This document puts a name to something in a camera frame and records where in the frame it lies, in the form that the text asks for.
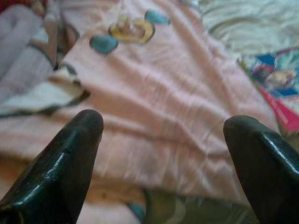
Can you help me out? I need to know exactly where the superhero comic book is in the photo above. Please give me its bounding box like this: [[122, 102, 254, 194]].
[[237, 46, 299, 137]]

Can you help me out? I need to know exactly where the pink cartoon blanket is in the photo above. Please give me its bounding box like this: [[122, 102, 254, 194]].
[[0, 0, 281, 224]]

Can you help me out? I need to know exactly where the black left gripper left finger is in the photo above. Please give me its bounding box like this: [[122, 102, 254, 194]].
[[0, 109, 104, 224]]

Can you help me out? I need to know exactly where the bed with grey floral sheet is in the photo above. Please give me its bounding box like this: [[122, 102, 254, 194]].
[[140, 0, 299, 224]]

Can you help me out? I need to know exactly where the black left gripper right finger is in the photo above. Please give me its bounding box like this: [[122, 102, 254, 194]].
[[223, 114, 299, 224]]

